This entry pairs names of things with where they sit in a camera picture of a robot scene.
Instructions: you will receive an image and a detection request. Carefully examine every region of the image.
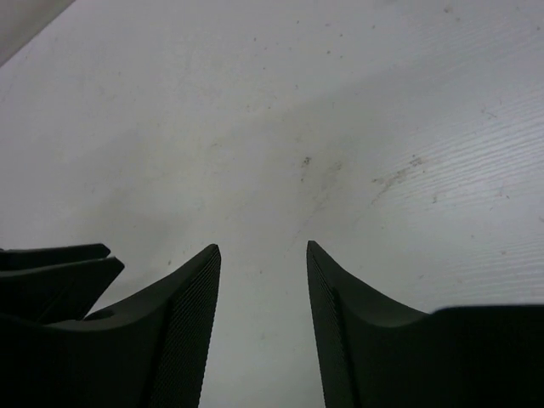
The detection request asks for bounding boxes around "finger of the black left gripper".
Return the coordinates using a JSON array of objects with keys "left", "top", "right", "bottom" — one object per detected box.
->
[
  {"left": 1, "top": 258, "right": 124, "bottom": 324},
  {"left": 1, "top": 243, "right": 111, "bottom": 269}
]

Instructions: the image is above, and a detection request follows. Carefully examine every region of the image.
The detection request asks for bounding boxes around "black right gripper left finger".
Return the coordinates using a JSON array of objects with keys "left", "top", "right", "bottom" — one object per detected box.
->
[{"left": 1, "top": 244, "right": 221, "bottom": 407}]

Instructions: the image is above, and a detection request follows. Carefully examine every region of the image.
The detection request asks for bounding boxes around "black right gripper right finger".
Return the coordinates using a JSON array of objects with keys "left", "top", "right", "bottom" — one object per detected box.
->
[{"left": 307, "top": 241, "right": 543, "bottom": 407}]

